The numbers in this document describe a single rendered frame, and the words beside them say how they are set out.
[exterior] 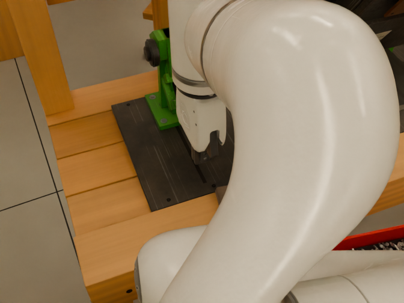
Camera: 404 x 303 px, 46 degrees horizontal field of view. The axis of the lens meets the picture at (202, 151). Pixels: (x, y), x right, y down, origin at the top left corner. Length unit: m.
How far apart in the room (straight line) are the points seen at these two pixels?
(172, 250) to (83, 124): 0.91
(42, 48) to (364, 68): 1.20
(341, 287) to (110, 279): 0.90
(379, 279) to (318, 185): 0.08
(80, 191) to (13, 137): 1.53
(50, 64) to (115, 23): 2.12
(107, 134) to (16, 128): 1.46
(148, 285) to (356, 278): 0.37
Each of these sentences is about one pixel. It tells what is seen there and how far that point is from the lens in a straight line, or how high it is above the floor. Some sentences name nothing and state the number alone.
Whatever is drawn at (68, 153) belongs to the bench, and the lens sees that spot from 1.40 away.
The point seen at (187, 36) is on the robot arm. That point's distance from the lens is 0.45.
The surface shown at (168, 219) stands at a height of 0.90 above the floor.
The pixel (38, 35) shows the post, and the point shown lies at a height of 1.16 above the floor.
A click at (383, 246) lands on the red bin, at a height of 0.88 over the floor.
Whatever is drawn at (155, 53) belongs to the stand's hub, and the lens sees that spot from 1.26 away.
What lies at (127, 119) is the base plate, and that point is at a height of 0.90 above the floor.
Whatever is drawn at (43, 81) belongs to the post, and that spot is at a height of 1.01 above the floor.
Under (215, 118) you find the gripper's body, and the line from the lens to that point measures 0.67.
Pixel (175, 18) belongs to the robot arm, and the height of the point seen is 1.57.
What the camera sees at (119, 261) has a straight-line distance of 1.14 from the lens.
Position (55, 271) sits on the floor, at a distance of 2.22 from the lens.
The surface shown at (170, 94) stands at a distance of 1.35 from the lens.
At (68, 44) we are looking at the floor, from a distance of 3.36.
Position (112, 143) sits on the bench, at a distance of 1.40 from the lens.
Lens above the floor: 1.89
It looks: 48 degrees down
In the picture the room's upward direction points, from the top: straight up
